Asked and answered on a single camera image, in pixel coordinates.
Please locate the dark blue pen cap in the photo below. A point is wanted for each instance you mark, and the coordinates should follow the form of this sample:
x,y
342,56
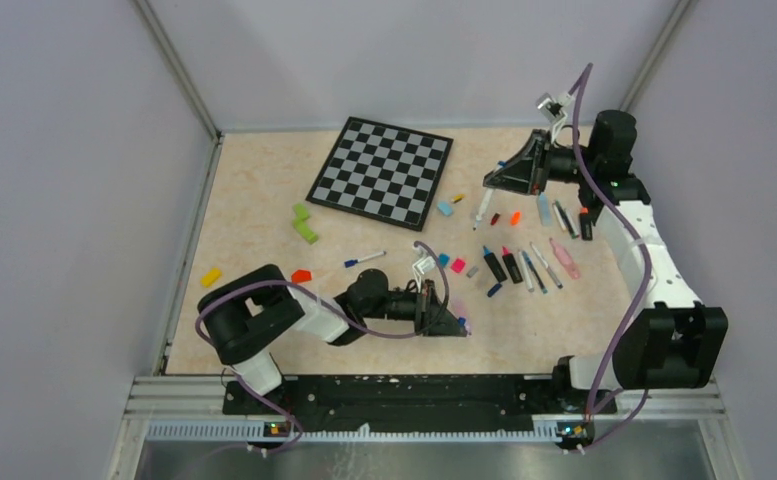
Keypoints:
x,y
494,290

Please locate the light blue highlighter cap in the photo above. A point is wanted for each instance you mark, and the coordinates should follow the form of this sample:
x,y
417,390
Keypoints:
x,y
445,209

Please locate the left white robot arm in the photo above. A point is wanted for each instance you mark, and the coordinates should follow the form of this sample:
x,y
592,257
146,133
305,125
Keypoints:
x,y
242,318

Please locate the white marker yellow end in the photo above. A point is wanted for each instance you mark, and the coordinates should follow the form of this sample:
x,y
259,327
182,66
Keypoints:
x,y
559,217

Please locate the black highlighter blue cap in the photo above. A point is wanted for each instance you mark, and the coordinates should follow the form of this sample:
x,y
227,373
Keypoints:
x,y
494,265

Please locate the yellow highlighter cap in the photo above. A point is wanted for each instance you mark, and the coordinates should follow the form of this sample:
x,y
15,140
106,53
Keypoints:
x,y
210,277

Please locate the pink cap of highlighter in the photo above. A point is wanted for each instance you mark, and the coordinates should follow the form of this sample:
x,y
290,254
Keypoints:
x,y
458,265

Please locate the pale purple highlighter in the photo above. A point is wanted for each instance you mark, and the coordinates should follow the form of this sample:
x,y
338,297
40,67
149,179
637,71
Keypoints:
x,y
459,310

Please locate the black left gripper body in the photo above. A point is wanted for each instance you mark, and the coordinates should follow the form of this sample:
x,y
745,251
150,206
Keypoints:
x,y
403,305

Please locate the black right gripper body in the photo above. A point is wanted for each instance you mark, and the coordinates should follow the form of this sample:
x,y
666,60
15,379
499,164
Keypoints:
x,y
561,165

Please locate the black highlighter orange cap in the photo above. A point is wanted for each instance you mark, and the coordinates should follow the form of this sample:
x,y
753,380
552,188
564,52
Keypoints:
x,y
586,224

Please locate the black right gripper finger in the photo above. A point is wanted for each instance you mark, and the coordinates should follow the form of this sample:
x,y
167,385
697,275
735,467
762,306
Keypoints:
x,y
536,148
518,175

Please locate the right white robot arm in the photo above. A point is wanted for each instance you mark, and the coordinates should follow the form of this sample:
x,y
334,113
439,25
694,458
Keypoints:
x,y
672,340

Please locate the black grey chessboard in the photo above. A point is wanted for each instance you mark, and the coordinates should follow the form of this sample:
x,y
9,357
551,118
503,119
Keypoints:
x,y
382,172

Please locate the green ink clear pen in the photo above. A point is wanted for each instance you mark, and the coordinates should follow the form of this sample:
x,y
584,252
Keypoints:
x,y
573,229

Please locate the grey white pen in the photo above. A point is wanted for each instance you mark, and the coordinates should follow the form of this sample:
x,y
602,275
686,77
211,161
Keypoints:
x,y
525,271

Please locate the black highlighter pink cap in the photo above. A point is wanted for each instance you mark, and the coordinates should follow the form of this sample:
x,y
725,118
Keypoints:
x,y
511,265

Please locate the light blue highlighter body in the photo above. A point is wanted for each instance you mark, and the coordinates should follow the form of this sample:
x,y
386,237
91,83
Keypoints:
x,y
544,210

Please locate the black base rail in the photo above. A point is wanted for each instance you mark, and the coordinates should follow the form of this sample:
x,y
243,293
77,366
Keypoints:
x,y
534,394

